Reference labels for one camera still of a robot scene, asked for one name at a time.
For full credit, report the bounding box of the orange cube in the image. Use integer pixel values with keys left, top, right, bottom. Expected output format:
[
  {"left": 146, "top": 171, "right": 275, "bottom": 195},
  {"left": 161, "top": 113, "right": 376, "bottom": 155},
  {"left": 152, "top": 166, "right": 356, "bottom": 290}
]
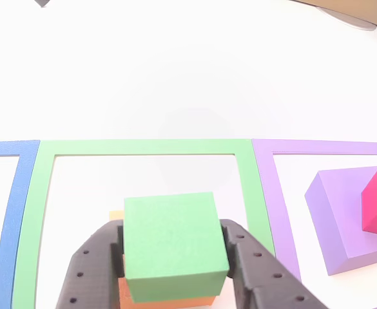
[{"left": 109, "top": 211, "right": 217, "bottom": 309}]

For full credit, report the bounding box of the blue square frame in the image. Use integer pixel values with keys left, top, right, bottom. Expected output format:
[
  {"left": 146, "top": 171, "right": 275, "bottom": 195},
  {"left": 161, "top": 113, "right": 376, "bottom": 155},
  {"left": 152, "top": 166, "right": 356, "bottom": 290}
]
[{"left": 0, "top": 140, "right": 41, "bottom": 309}]

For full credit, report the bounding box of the cardboard box polymaker logo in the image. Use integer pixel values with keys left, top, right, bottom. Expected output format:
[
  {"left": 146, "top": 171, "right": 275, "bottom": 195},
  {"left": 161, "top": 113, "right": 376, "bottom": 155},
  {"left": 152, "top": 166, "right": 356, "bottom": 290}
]
[{"left": 291, "top": 0, "right": 377, "bottom": 33}]

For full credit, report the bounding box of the green cube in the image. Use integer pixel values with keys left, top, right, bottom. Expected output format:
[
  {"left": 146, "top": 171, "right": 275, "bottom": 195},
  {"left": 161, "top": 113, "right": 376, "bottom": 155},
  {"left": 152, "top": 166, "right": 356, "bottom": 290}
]
[{"left": 123, "top": 192, "right": 230, "bottom": 303}]

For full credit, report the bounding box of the green square frame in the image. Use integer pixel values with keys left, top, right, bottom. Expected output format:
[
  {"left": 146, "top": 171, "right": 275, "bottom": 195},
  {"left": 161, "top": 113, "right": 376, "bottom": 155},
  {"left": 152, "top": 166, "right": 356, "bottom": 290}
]
[{"left": 12, "top": 138, "right": 276, "bottom": 309}]

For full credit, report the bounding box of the large purple cube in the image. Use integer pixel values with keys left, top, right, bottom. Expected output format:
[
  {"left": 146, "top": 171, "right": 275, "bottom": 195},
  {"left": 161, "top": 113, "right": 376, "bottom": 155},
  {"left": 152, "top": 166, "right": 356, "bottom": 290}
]
[{"left": 304, "top": 165, "right": 377, "bottom": 277}]

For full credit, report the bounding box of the purple square frame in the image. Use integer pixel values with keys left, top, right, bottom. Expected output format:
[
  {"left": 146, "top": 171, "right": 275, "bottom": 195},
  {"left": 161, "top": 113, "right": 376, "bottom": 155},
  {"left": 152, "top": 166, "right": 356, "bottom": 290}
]
[{"left": 251, "top": 138, "right": 377, "bottom": 309}]

